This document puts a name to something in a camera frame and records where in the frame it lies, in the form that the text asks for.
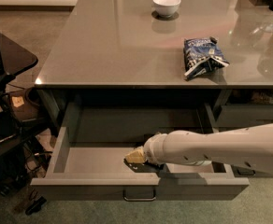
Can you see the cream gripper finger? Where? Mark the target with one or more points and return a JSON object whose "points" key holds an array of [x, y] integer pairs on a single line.
{"points": [[136, 156]]}

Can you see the black rxbar chocolate bar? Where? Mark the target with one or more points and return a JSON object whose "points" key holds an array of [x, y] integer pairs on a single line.
{"points": [[143, 167]]}

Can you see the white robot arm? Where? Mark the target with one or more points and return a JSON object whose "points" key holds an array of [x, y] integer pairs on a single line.
{"points": [[250, 148]]}

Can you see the open grey top drawer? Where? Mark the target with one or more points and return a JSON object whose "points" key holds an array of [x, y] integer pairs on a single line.
{"points": [[87, 161]]}

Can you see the grey right upper drawer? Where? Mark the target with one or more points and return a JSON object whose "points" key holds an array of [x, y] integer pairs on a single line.
{"points": [[241, 116]]}

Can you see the grey right lower drawer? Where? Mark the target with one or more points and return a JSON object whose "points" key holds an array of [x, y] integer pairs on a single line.
{"points": [[243, 172]]}

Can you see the black clip on floor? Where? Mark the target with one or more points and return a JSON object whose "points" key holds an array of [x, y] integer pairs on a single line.
{"points": [[35, 206]]}

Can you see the blue chip bag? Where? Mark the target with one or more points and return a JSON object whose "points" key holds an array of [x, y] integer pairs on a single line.
{"points": [[201, 56]]}

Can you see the brown box with note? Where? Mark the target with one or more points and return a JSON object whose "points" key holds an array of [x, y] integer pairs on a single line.
{"points": [[24, 104]]}

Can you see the white ceramic bowl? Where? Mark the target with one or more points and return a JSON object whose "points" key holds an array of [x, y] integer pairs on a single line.
{"points": [[166, 8]]}

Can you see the black round side table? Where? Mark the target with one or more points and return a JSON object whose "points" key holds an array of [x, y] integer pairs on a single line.
{"points": [[16, 60]]}

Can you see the metal drawer handle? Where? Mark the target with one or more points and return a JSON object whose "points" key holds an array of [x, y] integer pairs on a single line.
{"points": [[139, 195]]}

